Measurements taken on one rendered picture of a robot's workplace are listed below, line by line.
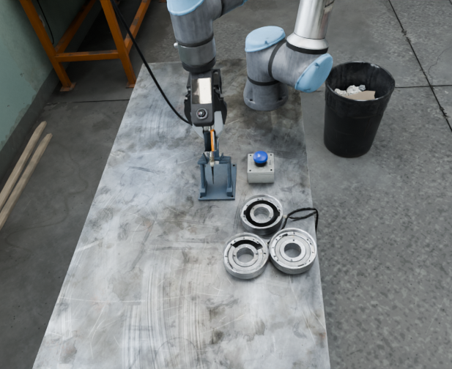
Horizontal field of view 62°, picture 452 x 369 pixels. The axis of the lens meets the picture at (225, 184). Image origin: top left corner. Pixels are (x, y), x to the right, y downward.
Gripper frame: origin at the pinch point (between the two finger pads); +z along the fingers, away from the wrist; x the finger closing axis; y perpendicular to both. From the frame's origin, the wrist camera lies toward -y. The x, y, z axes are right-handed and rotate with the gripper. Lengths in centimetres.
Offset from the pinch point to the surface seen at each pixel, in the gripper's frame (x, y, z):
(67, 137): 118, 111, 98
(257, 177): -10.8, -0.3, 15.4
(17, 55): 148, 149, 59
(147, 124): 25.4, 26.1, 17.8
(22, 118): 148, 120, 87
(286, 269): -17.1, -27.9, 14.3
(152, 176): 19.5, 3.4, 17.8
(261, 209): -11.7, -10.5, 16.1
